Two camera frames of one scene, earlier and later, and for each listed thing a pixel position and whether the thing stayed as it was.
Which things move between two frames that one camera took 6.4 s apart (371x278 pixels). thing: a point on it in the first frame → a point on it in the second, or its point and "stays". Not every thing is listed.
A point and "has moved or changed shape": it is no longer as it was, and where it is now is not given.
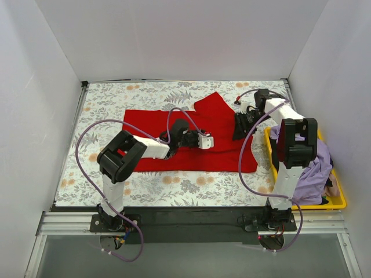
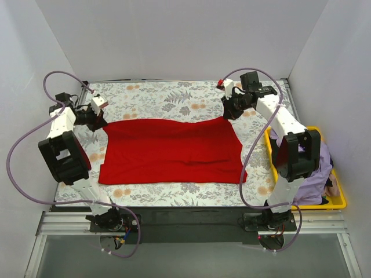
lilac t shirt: [313, 178] stays
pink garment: [333, 190] stays
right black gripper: [243, 120] → [229, 109]
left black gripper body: [194, 139] → [97, 122]
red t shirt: [212, 116] has moved or changed shape
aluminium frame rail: [80, 223] stays
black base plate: [186, 224] stays
